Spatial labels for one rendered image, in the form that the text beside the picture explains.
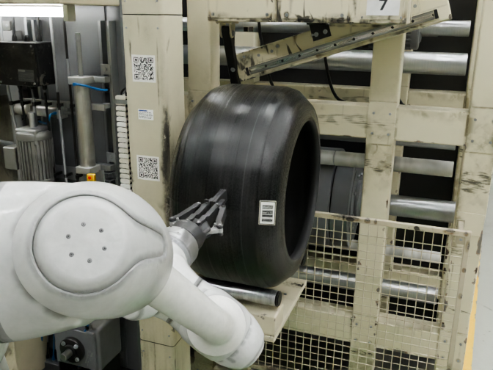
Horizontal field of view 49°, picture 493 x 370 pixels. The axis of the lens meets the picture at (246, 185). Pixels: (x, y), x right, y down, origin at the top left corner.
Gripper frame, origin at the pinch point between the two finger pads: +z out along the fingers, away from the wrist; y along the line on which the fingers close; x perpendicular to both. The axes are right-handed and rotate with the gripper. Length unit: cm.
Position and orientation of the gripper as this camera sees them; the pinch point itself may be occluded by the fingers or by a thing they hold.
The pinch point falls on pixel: (218, 200)
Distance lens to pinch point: 127.7
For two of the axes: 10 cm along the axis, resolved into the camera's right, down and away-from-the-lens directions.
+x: 0.4, 9.1, 4.2
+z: 3.4, -4.0, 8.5
